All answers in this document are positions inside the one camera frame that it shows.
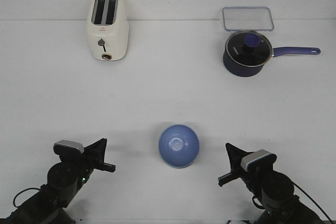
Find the green bowl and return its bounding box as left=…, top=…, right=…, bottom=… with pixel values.
left=166, top=163, right=193, bottom=169

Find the clear plastic container lid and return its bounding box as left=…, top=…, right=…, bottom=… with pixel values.
left=222, top=6, right=274, bottom=31

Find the white two-slot toaster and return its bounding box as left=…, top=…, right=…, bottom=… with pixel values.
left=86, top=0, right=129, bottom=61

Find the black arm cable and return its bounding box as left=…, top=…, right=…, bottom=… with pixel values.
left=13, top=187, right=43, bottom=209
left=251, top=180, right=334, bottom=223

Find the blue bowl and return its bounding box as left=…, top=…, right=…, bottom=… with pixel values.
left=158, top=124, right=201, bottom=166

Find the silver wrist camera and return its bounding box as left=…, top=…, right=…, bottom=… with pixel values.
left=240, top=149, right=277, bottom=172
left=53, top=140, right=84, bottom=155

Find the dark blue saucepan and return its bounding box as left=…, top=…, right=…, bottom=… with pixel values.
left=223, top=47, right=321, bottom=77

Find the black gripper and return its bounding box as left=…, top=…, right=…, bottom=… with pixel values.
left=218, top=143, right=273, bottom=190
left=59, top=138, right=116, bottom=179

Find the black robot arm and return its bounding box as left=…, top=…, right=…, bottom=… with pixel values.
left=3, top=138, right=116, bottom=223
left=218, top=143, right=323, bottom=223

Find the glass pot lid blue knob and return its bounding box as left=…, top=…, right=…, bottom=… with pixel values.
left=225, top=30, right=272, bottom=67

